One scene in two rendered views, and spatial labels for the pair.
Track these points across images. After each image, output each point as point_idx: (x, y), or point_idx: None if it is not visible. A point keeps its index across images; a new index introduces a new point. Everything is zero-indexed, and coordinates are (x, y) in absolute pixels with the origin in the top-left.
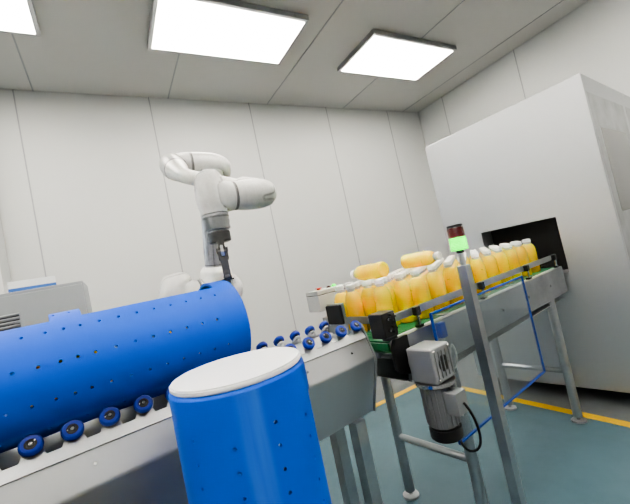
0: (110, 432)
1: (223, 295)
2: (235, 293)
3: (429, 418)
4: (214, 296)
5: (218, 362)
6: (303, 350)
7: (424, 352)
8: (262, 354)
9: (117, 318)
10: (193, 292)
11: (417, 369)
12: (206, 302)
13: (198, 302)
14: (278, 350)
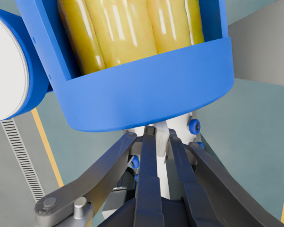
0: None
1: (56, 96)
2: (67, 121)
3: (125, 174)
4: (48, 75)
5: (2, 52)
6: (157, 156)
7: (106, 210)
8: None
9: None
10: (37, 20)
11: (118, 197)
12: (37, 53)
13: (29, 34)
14: None
